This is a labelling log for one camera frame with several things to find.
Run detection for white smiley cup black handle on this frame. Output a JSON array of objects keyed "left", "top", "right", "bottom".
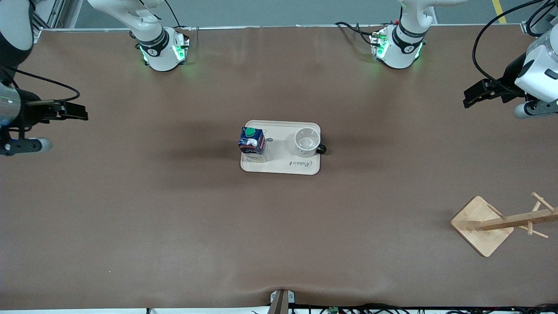
[{"left": 294, "top": 127, "right": 327, "bottom": 158}]

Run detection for blue milk carton green cap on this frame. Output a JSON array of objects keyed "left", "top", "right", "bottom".
[{"left": 238, "top": 126, "right": 267, "bottom": 163}]

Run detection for wooden cup rack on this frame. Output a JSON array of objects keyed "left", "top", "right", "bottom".
[{"left": 450, "top": 192, "right": 558, "bottom": 258}]

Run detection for beige rabbit print tray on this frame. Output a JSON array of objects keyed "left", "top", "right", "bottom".
[{"left": 241, "top": 120, "right": 321, "bottom": 176}]

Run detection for brown table mat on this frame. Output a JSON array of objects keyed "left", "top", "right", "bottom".
[{"left": 0, "top": 25, "right": 558, "bottom": 311}]

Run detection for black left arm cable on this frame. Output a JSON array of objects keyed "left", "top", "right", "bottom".
[{"left": 472, "top": 0, "right": 558, "bottom": 94}]

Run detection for aluminium frame profile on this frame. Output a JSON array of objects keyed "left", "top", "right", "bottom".
[{"left": 31, "top": 0, "right": 66, "bottom": 43}]

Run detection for black right base cable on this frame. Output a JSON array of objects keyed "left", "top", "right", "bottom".
[{"left": 162, "top": 0, "right": 192, "bottom": 32}]

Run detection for black left base cables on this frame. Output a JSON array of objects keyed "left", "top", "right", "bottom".
[{"left": 335, "top": 21, "right": 376, "bottom": 46}]

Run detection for brown post with grey clamp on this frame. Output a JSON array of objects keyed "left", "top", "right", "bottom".
[{"left": 268, "top": 289, "right": 296, "bottom": 314}]

